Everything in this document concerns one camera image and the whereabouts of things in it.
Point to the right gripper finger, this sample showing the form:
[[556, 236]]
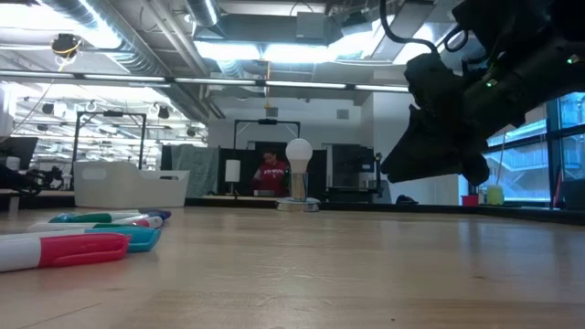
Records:
[[434, 146], [434, 82]]

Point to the thick purple whiteboard marker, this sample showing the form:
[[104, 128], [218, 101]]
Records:
[[157, 213]]

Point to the thin red whiteboard marker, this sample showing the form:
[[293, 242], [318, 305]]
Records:
[[153, 222], [82, 249]]

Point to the thin teal whiteboard marker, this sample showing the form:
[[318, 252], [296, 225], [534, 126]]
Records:
[[137, 237], [61, 218]]

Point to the thin green whiteboard marker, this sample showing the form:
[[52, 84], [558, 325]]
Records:
[[112, 225], [91, 217]]

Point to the black bag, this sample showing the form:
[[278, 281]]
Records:
[[406, 200]]

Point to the red box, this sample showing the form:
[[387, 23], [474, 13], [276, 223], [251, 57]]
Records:
[[469, 200]]

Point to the yellow-green bucket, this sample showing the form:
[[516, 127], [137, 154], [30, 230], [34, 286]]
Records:
[[495, 195]]

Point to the black cabinet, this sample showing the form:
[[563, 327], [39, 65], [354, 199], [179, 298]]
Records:
[[352, 160]]

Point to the chrome desk lamp white bulb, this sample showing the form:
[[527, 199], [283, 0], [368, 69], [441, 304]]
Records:
[[299, 153]]

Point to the grey ceiling unit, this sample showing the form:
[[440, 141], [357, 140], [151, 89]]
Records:
[[311, 25]]

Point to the person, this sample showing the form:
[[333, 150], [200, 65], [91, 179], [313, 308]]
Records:
[[273, 176]]

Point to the small white shade lamp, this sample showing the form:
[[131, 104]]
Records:
[[232, 170]]

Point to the LED light bar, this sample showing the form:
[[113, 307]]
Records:
[[215, 81]]

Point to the grey curtain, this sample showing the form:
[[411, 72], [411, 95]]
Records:
[[194, 169]]

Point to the white plastic bin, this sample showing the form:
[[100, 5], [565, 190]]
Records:
[[128, 187]]

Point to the black monitor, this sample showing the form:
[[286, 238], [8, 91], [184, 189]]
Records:
[[18, 151]]

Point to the black overhead rig frame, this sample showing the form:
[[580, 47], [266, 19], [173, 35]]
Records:
[[112, 113], [267, 121]]

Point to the silver ventilation duct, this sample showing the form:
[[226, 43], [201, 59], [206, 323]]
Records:
[[203, 11]]

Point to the black ceiling camera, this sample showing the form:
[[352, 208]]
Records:
[[66, 45]]

